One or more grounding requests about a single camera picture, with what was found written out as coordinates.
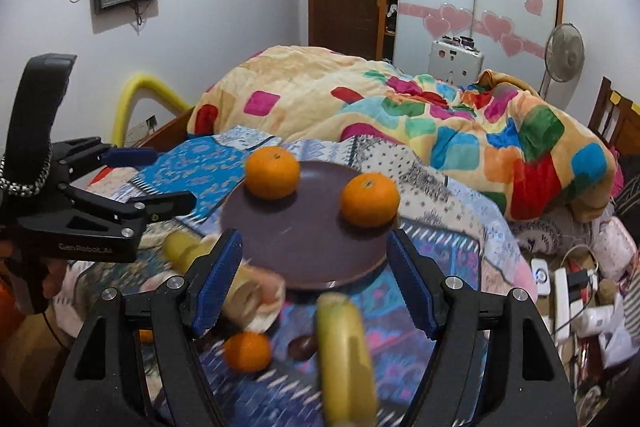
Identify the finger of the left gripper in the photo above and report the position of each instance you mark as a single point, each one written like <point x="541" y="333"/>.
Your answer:
<point x="79" y="212"/>
<point x="79" y="157"/>

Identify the white box appliance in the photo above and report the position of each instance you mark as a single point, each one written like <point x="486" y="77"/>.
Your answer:
<point x="455" y="60"/>

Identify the standing electric fan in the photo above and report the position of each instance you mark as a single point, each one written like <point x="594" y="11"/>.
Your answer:
<point x="564" y="57"/>

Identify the white bottle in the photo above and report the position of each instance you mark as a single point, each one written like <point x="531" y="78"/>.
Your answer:
<point x="592" y="321"/>

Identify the small tangerine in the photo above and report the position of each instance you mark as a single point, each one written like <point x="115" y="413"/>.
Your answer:
<point x="247" y="352"/>
<point x="146" y="335"/>

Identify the person's left hand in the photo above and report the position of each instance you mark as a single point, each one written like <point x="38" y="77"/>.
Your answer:
<point x="34" y="281"/>

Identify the small tangerine front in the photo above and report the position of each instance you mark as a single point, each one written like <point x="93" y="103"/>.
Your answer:
<point x="146" y="335"/>

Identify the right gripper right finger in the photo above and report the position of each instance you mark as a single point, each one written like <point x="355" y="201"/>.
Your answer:
<point x="524" y="383"/>

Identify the wooden bed headboard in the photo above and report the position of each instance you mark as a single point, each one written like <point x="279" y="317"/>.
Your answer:
<point x="615" y="120"/>

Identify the pomelo segment pink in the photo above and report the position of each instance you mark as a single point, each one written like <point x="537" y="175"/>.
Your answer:
<point x="272" y="295"/>

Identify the white power strip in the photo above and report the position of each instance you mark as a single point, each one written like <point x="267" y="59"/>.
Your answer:
<point x="562" y="317"/>

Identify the colourful checked quilt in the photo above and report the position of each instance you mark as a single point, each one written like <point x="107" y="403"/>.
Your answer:
<point x="496" y="136"/>

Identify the large orange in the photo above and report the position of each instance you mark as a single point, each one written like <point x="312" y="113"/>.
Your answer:
<point x="369" y="201"/>
<point x="271" y="173"/>

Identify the wall power socket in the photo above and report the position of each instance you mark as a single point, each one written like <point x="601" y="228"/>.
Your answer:
<point x="140" y="132"/>

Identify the pink pillow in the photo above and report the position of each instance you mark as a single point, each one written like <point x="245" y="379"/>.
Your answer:
<point x="613" y="247"/>

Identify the dark red jujube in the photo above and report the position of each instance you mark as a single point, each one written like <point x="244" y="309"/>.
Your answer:
<point x="302" y="348"/>

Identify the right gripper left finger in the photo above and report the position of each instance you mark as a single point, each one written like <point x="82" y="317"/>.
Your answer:
<point x="103" y="381"/>

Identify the yellow foam tube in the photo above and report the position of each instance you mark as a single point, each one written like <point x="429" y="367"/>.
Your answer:
<point x="138" y="88"/>

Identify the dark purple plate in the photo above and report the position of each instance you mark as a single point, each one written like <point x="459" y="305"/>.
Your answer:
<point x="304" y="237"/>

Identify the patterned blue patchwork cloth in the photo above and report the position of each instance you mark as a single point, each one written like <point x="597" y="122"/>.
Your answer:
<point x="461" y="229"/>

